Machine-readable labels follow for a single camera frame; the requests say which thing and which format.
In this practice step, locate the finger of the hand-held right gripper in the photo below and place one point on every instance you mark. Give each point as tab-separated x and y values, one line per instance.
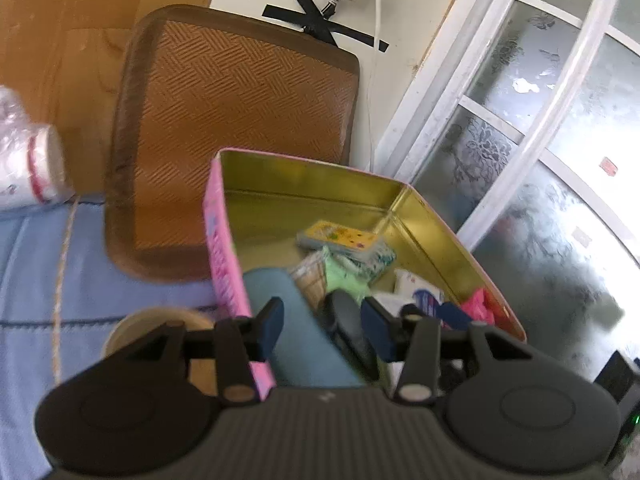
455	316
345	320

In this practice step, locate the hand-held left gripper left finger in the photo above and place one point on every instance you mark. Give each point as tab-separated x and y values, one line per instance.
267	332

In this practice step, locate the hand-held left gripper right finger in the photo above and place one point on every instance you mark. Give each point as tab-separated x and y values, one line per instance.
380	335

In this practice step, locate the green packet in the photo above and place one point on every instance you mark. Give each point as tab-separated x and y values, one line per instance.
345	275

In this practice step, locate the white packet blue print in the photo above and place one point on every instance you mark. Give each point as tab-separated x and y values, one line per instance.
417	290

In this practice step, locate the bag of cotton swabs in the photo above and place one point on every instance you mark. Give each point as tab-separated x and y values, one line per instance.
310	280

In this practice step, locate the yellow card packet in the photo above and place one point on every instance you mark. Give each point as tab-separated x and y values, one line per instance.
340	237

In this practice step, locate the pink tin box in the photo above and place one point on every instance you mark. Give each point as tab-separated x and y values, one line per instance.
310	180

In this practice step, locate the brown woven mat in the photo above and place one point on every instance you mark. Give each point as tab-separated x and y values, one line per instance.
225	110

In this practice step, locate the blue tablecloth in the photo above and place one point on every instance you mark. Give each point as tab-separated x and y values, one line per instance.
40	270

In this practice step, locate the black tape cross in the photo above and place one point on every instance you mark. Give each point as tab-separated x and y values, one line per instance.
310	22

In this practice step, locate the wood-grain sheet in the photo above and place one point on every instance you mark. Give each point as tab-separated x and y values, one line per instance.
65	35

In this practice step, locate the white window frame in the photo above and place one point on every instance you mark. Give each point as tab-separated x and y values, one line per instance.
440	70

